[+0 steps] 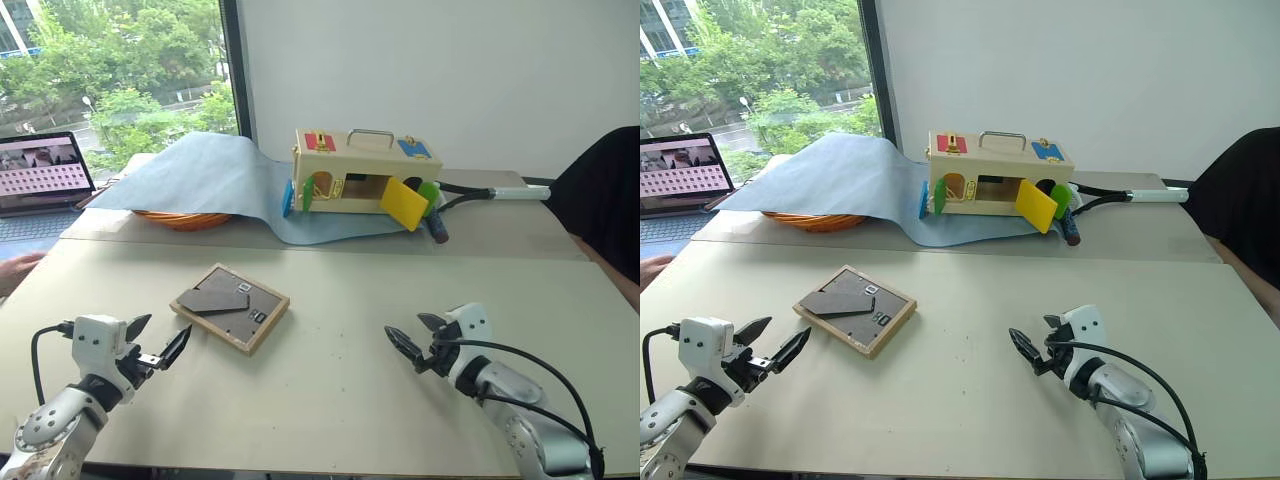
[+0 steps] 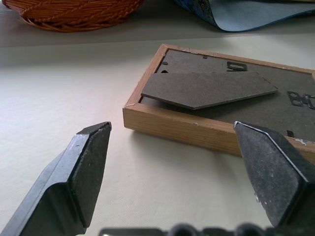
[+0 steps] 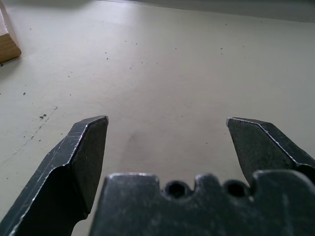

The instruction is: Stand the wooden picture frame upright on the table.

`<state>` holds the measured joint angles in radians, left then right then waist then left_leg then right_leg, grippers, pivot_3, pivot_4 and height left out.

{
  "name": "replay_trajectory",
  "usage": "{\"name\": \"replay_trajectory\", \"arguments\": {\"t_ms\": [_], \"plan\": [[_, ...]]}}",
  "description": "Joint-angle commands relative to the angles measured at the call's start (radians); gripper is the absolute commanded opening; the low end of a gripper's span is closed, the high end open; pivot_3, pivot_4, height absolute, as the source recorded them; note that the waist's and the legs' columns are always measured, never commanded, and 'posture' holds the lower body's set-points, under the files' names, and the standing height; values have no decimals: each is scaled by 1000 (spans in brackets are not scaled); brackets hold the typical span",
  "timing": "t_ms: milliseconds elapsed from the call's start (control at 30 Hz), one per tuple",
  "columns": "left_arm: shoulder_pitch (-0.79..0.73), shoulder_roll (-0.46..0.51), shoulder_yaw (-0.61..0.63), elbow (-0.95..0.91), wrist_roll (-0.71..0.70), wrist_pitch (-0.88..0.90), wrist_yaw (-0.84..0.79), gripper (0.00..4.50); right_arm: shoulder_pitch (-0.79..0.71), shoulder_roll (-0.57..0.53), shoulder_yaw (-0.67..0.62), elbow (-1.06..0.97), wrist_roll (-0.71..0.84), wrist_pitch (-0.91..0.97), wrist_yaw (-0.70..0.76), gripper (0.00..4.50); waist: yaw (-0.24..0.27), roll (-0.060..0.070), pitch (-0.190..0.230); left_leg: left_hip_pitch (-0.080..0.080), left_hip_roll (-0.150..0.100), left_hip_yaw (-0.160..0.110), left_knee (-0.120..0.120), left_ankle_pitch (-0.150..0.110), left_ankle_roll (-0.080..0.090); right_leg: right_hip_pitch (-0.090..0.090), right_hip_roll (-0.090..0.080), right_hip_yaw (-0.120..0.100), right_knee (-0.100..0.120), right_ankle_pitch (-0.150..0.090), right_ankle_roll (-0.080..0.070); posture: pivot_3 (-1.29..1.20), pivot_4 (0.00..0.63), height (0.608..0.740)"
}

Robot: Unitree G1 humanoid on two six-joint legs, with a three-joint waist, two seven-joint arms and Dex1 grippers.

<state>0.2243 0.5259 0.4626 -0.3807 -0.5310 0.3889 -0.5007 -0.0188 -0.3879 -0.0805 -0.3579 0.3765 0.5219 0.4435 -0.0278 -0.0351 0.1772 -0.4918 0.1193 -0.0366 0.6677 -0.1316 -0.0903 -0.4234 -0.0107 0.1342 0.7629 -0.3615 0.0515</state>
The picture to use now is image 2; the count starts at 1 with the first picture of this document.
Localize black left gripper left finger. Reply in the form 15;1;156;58
0;121;112;236

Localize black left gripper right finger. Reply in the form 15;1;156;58
233;120;315;229

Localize blue paper sheet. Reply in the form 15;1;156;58
172;0;315;32

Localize brown wicker basket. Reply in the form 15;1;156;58
1;0;145;33

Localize wooden picture frame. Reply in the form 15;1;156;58
122;43;315;165

